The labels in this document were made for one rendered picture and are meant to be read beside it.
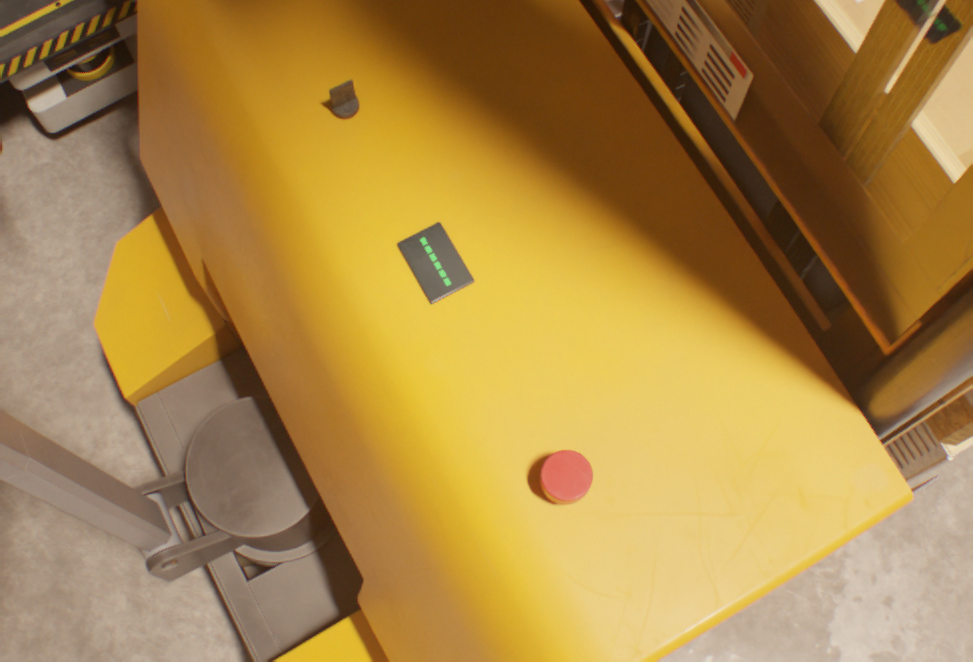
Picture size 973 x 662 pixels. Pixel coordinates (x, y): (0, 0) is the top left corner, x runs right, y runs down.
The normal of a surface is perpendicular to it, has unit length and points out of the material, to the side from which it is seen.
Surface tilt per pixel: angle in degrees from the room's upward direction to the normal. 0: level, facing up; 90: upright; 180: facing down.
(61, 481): 90
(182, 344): 22
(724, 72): 90
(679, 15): 90
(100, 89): 90
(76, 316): 0
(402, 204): 0
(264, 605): 0
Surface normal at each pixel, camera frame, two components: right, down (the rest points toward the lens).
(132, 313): -0.33, -0.17
